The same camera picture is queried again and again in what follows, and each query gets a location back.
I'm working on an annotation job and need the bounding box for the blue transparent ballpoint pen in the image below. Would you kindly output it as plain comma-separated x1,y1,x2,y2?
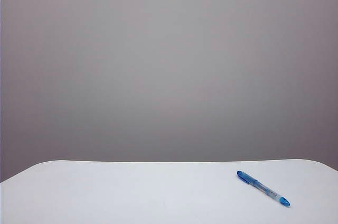
253,179,292,208

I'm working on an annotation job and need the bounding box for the transparent pen cap blue clip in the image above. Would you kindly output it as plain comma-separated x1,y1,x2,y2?
236,170,259,186

